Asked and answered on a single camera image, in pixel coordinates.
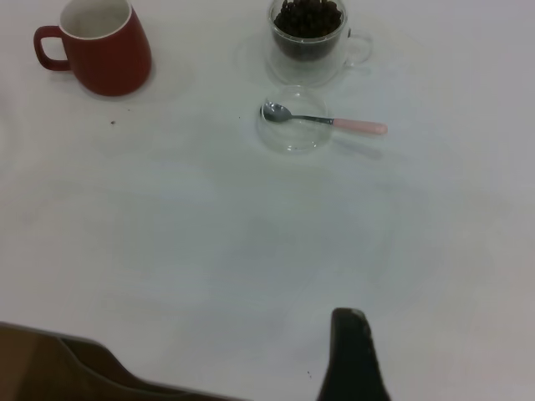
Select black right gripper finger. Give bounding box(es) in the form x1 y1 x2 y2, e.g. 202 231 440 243
315 307 392 401

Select metal spoon with pink handle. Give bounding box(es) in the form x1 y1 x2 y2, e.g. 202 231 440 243
260 101 389 136

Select clear double-wall glass cup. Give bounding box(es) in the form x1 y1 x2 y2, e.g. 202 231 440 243
264 0 375 88

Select red ceramic mug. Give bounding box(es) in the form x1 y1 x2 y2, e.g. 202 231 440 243
33 0 153 98

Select clear round glass lid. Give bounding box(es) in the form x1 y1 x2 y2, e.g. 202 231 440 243
255 85 334 156

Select dark coffee beans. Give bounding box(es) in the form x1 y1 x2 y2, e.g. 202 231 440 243
273 0 344 62

